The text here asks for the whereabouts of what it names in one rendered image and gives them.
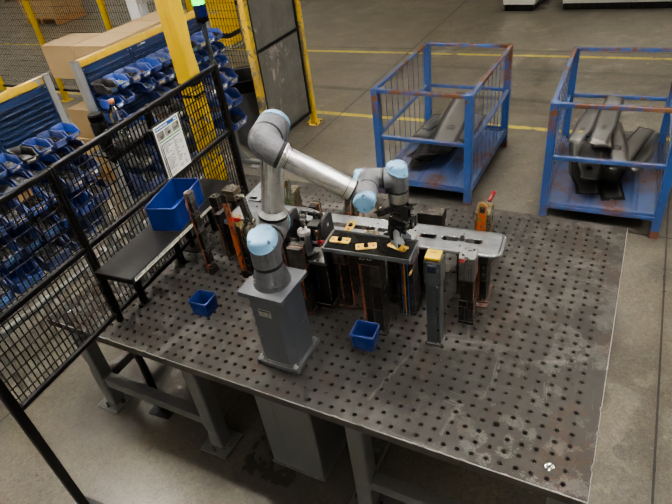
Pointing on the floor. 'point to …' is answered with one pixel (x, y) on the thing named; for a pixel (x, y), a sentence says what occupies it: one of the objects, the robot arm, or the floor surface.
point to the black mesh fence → (91, 256)
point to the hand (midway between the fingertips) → (397, 243)
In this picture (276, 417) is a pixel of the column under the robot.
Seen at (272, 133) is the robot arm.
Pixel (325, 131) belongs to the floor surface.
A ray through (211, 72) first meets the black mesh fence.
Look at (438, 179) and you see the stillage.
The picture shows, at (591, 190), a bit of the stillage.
